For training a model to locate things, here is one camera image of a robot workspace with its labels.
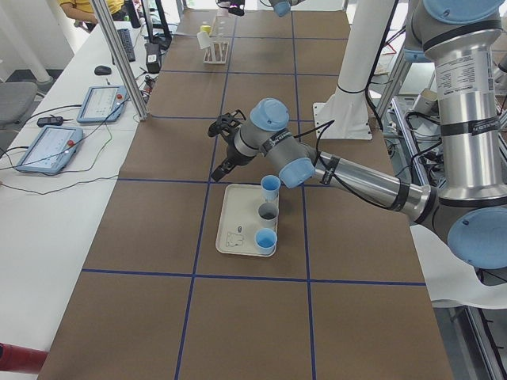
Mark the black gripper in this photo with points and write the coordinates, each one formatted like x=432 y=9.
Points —
x=234 y=155
x=238 y=11

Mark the cream white plastic cup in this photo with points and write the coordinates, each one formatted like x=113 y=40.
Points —
x=204 y=40

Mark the light blue cup back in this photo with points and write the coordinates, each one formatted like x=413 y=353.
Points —
x=270 y=187

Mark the light blue cup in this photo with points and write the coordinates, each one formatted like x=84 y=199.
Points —
x=265 y=240
x=270 y=187

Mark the grey plastic cup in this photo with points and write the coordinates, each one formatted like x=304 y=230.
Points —
x=268 y=214

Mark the light blue cup front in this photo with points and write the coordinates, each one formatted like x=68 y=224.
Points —
x=265 y=240

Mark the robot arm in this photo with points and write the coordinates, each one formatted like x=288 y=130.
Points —
x=280 y=7
x=452 y=181

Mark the cream serving tray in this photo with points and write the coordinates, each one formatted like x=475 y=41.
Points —
x=239 y=220

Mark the black keyboard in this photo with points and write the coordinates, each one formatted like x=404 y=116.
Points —
x=126 y=43

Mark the upper teach pendant tablet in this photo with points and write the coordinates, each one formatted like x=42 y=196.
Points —
x=102 y=104

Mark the teach pendant tablet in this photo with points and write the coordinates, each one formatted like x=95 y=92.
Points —
x=102 y=104
x=51 y=150

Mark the black computer mouse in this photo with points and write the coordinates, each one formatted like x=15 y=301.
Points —
x=102 y=70

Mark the lower teach pendant tablet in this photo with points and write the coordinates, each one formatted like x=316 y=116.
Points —
x=51 y=150

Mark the black power adapter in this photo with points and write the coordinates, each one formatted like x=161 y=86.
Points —
x=50 y=121

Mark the red thermos bottle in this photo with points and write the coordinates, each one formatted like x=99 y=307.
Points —
x=21 y=360

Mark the white wire cup rack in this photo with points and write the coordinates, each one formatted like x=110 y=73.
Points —
x=218 y=53

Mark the aluminium frame post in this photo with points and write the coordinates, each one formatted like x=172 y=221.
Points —
x=101 y=11

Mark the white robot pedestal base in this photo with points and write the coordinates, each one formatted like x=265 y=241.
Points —
x=347 y=107

